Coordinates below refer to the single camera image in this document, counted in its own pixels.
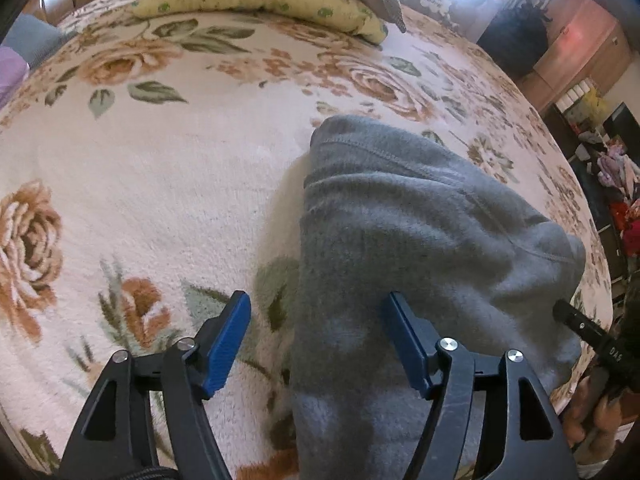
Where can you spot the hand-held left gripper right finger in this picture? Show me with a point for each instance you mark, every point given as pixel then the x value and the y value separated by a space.
pixel 407 345

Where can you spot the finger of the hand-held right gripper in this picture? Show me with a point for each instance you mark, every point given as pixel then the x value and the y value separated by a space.
pixel 582 322

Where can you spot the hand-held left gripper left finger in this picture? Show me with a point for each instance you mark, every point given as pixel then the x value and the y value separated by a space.
pixel 227 345

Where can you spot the grey fleece pants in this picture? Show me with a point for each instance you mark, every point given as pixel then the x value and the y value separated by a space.
pixel 400 240

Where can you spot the person's right hand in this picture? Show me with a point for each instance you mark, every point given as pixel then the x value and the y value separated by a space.
pixel 582 415

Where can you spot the pile of colourful clothes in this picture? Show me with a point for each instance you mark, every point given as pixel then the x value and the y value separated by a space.
pixel 617 175

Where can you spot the floral bed blanket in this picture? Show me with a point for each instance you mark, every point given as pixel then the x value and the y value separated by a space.
pixel 150 160

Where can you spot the black screen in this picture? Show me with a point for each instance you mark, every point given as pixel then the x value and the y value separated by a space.
pixel 625 122

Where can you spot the yellow bag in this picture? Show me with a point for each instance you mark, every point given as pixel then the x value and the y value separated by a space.
pixel 595 101

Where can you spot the wooden wardrobe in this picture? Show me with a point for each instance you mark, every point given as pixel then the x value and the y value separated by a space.
pixel 585 45

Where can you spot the dark hanging garment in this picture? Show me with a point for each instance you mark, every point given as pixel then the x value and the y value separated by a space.
pixel 515 35

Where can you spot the grey cushion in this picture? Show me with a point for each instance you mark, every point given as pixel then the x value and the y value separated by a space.
pixel 32 40

